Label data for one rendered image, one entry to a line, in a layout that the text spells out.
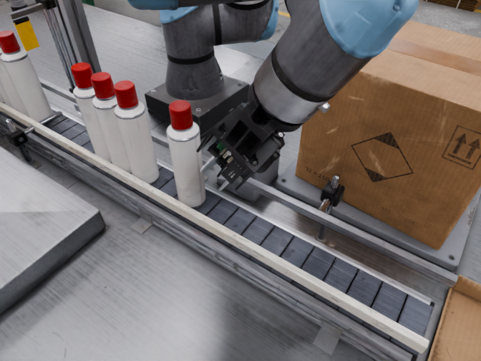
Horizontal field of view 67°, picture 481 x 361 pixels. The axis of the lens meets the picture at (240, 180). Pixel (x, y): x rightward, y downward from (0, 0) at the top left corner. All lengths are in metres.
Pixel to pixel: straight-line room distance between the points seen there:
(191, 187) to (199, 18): 0.40
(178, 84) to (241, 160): 0.54
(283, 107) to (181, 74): 0.58
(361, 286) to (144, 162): 0.42
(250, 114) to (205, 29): 0.53
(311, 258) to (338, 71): 0.36
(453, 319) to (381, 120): 0.33
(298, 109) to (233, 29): 0.55
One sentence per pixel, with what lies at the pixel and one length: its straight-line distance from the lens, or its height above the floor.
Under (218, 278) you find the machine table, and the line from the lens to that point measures 0.65.
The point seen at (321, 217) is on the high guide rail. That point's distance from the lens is 0.57.
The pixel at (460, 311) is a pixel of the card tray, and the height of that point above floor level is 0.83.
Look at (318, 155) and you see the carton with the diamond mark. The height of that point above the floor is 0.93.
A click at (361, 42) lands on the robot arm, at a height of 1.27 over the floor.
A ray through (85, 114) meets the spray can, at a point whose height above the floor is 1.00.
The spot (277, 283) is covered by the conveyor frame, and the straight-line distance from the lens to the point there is 0.59.
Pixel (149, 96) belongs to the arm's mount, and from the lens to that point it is 0.99.
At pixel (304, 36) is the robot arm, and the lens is 0.33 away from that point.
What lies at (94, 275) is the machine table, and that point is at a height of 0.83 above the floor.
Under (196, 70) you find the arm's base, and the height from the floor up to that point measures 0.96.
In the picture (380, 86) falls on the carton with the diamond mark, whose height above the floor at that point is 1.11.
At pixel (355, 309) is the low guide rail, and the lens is 0.55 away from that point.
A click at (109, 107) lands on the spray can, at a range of 0.67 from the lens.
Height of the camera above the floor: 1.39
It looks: 44 degrees down
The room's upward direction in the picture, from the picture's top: straight up
